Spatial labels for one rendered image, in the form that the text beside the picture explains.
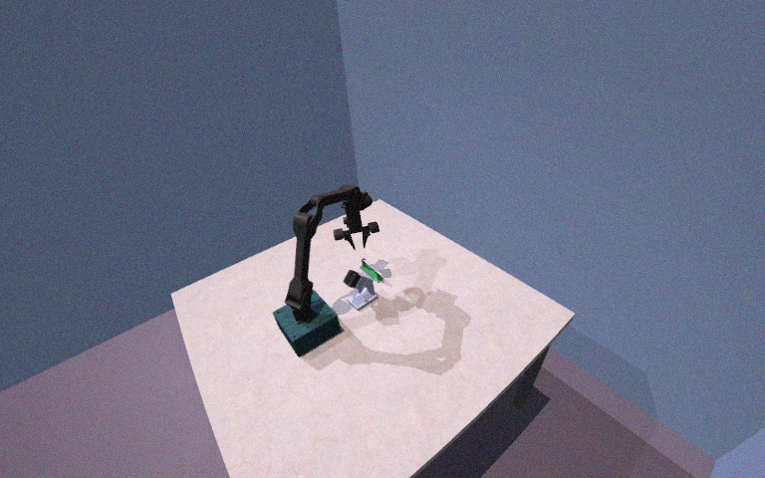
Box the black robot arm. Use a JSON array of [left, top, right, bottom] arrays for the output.
[[284, 184, 373, 325]]

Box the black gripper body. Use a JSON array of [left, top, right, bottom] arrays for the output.
[[333, 214, 380, 241]]

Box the green cradle with two notched uprights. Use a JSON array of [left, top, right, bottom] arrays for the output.
[[361, 261, 383, 283]]

